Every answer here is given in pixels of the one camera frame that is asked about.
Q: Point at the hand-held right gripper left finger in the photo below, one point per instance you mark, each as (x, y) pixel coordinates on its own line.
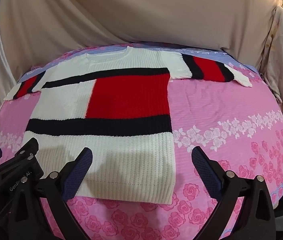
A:
(77, 172)

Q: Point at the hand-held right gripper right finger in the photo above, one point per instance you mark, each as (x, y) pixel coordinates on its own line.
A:
(205, 172)

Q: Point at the white red navy knit sweater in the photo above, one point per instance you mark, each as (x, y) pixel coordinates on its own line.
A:
(121, 160)

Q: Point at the pink floral bed sheet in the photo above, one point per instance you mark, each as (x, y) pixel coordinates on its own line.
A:
(206, 110)

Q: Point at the pale floral hanging cloth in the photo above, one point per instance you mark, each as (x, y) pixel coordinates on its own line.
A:
(281, 55)

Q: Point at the beige backdrop cloth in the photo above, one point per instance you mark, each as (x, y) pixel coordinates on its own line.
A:
(131, 10)

